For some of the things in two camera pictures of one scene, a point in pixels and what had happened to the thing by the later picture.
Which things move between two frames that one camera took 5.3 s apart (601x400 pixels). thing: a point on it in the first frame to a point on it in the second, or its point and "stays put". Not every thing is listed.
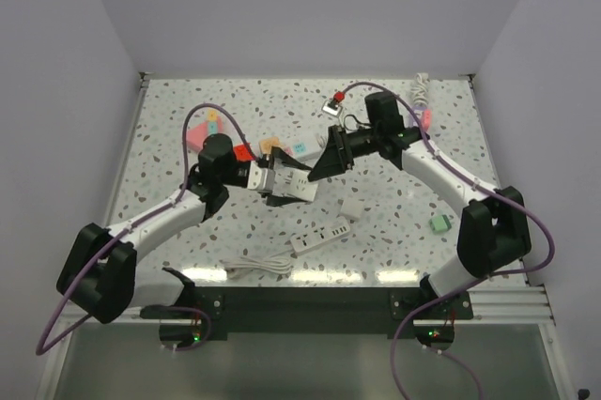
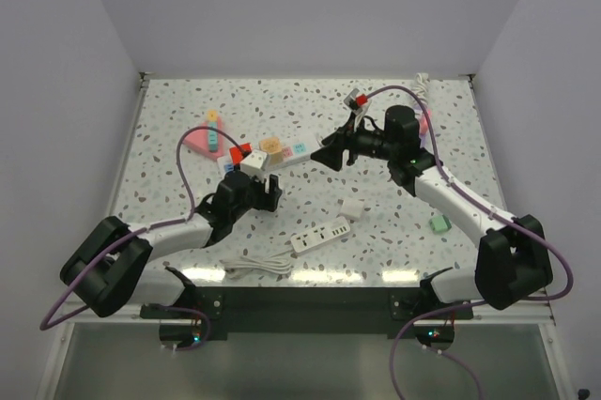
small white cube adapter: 351,208 stays put
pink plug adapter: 426,120 stays put
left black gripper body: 238,168 to 256,195
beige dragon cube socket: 266,145 stays put
